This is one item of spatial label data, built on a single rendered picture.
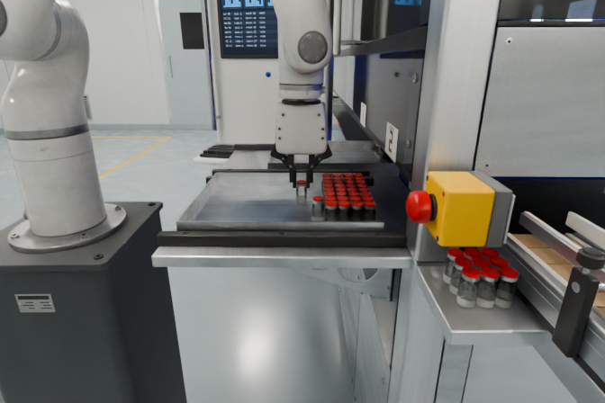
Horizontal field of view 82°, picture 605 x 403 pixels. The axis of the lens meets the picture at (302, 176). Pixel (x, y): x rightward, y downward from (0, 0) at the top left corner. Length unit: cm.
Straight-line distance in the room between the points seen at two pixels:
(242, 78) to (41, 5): 97
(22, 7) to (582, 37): 71
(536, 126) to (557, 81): 6
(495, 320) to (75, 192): 67
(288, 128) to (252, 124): 86
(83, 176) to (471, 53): 64
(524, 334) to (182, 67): 614
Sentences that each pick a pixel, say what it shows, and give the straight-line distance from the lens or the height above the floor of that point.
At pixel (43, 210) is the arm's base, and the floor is 92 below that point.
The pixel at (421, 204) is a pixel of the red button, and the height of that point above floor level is 101.
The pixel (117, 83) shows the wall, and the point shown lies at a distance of 682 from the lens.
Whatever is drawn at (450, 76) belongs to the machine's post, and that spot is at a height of 115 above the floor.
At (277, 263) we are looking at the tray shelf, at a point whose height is 87.
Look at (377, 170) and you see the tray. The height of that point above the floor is 90.
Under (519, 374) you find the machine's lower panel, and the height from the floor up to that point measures 66.
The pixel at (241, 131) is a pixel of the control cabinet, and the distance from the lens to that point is 154.
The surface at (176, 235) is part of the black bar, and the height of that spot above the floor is 90.
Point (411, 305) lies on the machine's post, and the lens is 60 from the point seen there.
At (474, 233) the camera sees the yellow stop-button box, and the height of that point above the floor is 98.
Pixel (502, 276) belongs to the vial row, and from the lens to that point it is 49.
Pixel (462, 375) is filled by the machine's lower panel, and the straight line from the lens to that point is 72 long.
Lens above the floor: 117
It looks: 19 degrees down
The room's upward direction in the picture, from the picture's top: straight up
